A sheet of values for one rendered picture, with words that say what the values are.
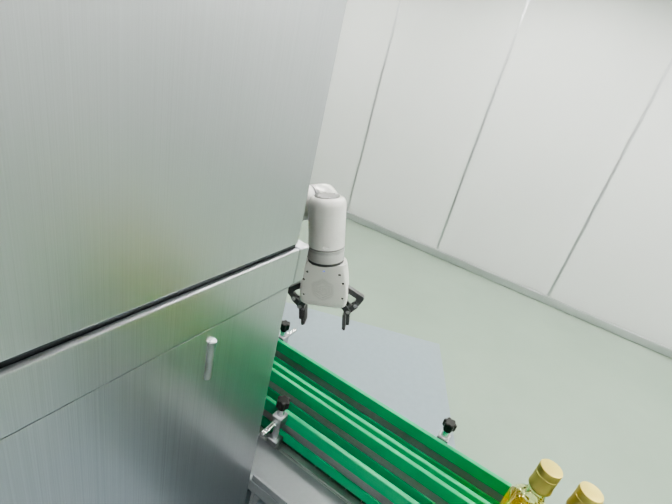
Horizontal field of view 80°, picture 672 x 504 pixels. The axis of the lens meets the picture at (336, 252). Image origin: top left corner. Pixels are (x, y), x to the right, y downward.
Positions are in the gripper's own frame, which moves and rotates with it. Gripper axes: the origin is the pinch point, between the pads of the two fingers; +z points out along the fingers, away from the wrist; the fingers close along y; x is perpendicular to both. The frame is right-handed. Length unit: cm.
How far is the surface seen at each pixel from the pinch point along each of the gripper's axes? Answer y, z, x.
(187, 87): -3, -48, -43
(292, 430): -3.7, 19.5, -13.4
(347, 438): 7.8, 22.7, -10.2
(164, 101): -4, -47, -45
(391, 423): 17.1, 22.8, -3.9
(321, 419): 1.4, 21.3, -7.6
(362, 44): -44, -84, 402
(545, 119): 133, -23, 328
